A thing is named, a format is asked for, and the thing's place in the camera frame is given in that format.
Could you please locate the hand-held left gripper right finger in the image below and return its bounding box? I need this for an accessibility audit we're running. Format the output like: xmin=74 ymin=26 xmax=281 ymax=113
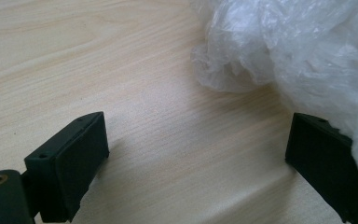
xmin=284 ymin=112 xmax=358 ymax=224

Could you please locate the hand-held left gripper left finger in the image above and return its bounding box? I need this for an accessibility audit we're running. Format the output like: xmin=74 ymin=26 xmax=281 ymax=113
xmin=23 ymin=111 xmax=110 ymax=224

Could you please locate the clear plastic bag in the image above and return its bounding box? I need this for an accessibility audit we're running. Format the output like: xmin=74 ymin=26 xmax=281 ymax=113
xmin=188 ymin=0 xmax=358 ymax=179

